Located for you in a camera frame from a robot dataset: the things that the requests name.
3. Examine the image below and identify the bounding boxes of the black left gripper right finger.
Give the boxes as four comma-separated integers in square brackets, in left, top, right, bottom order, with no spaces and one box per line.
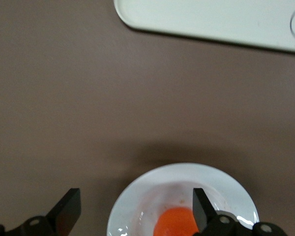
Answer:
[192,188,217,233]

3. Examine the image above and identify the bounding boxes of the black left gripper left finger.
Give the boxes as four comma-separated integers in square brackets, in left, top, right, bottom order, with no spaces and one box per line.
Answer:
[46,188,82,236]

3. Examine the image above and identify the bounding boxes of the orange fruit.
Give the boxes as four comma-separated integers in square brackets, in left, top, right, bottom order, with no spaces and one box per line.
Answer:
[153,206,200,236]

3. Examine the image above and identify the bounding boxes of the white round plate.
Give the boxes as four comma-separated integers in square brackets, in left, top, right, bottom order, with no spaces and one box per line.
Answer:
[107,162,259,236]

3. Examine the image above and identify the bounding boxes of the cream bear print tray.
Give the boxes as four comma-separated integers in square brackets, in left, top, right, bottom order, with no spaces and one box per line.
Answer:
[114,0,295,54]

